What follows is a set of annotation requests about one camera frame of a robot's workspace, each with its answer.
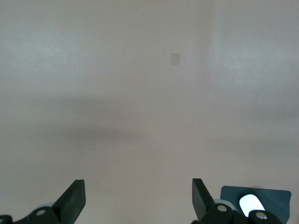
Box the black mouse pad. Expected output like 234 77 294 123
220 186 292 224

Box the white computer mouse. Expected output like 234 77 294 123
238 193 266 217

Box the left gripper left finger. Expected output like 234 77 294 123
0 179 86 224

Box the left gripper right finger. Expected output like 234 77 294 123
192 178 282 224

